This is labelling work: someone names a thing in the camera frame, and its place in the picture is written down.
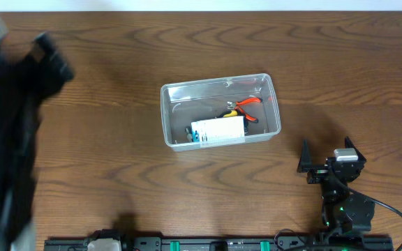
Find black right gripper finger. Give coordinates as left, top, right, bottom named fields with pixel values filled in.
left=297, top=139, right=312, bottom=173
left=344, top=136, right=366, bottom=162

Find black yellow slim screwdriver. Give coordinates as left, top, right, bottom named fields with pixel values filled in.
left=243, top=117, right=248, bottom=135

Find white blue screwdriver box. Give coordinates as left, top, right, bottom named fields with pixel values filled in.
left=191, top=116, right=245, bottom=148

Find stubby yellow black screwdriver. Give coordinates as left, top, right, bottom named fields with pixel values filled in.
left=216, top=109, right=239, bottom=119

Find red handled pliers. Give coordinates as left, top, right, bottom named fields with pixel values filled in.
left=227, top=97, right=262, bottom=123

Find small hammer black handle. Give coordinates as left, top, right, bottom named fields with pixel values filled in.
left=185, top=127, right=193, bottom=142

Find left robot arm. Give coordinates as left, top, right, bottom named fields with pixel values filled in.
left=0, top=18, right=75, bottom=250

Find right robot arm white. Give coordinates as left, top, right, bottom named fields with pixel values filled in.
left=297, top=137, right=375, bottom=234

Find clear plastic storage container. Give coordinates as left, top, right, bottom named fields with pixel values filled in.
left=161, top=73, right=281, bottom=151

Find black mounting rail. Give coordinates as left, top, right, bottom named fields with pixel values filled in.
left=43, top=229, right=394, bottom=251

